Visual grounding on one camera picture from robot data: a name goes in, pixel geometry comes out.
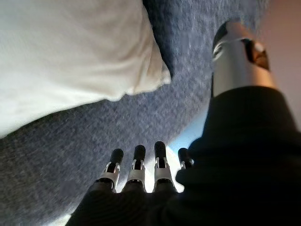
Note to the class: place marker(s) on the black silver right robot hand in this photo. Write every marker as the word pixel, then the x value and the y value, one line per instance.
pixel 235 164

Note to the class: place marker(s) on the white fringed cushion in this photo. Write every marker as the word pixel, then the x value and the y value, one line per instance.
pixel 70 58

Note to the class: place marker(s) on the grey upholstered tub armchair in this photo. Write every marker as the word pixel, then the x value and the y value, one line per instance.
pixel 141 122

